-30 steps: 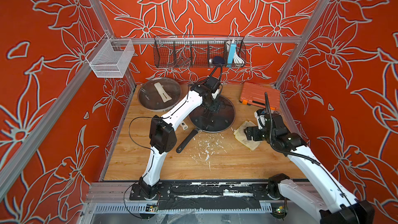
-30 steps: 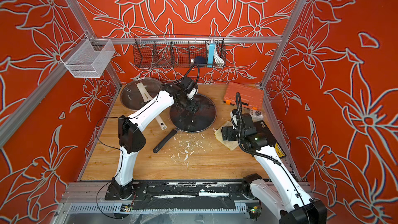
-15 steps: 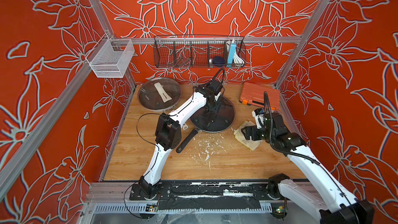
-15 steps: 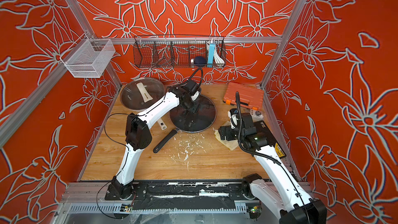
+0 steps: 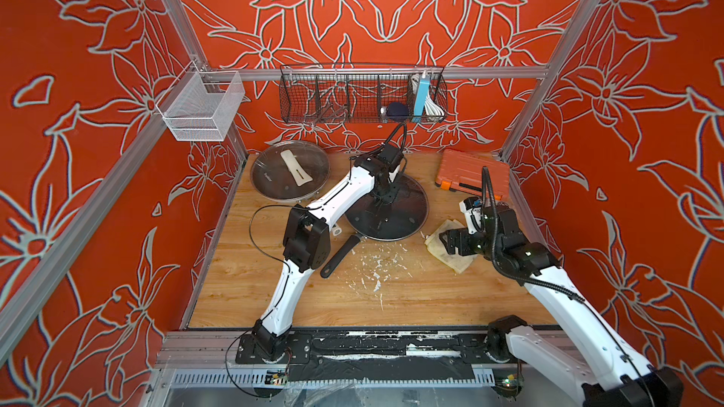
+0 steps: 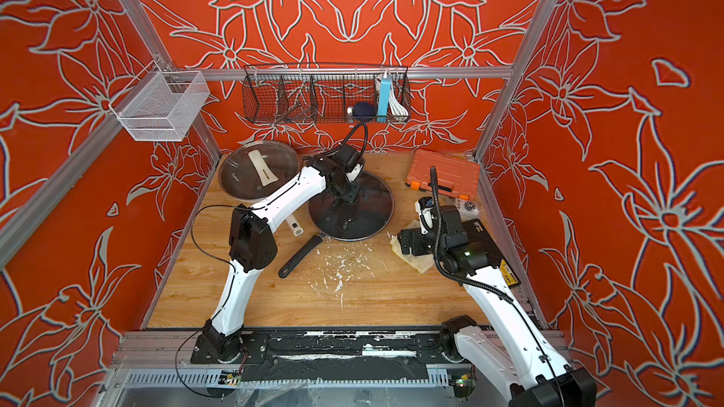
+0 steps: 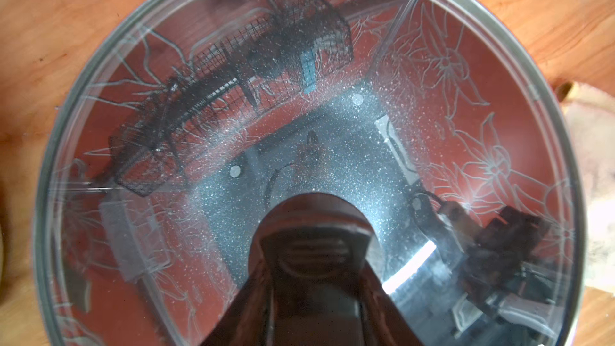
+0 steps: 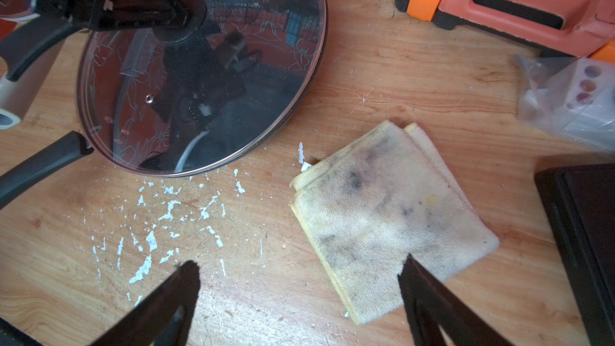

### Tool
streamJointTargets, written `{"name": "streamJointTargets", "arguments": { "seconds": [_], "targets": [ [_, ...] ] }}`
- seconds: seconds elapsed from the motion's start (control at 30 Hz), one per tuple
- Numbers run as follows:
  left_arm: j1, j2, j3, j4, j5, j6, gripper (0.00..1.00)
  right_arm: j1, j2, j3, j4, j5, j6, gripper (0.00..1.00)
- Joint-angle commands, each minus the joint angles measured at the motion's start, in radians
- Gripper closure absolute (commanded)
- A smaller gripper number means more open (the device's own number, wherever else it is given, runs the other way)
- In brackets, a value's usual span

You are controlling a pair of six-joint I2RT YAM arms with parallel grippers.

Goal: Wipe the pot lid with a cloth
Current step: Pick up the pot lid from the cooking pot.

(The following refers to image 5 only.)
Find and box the yellow cleaning cloth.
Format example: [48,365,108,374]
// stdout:
[424,219,477,274]

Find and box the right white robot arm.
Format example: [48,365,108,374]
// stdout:
[439,198,684,406]

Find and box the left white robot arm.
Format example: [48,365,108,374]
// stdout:
[251,156,405,361]

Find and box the black frying pan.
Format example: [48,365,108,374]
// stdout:
[319,173,430,279]

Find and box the orange tool case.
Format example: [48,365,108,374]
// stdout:
[435,149,510,201]

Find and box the dark blue round object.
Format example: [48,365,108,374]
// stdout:
[385,102,409,122]

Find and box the clear plastic bin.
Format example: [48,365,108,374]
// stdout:
[158,72,246,142]

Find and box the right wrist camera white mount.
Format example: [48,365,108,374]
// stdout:
[459,197,485,234]

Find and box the white cable bundle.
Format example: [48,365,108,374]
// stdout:
[425,83,446,122]

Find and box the glass lid white handle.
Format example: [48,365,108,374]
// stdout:
[249,139,331,203]

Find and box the pan with white handle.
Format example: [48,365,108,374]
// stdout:
[249,139,332,205]

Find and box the black wire basket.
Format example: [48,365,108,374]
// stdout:
[279,62,449,124]

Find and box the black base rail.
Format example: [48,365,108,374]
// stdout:
[228,328,522,386]

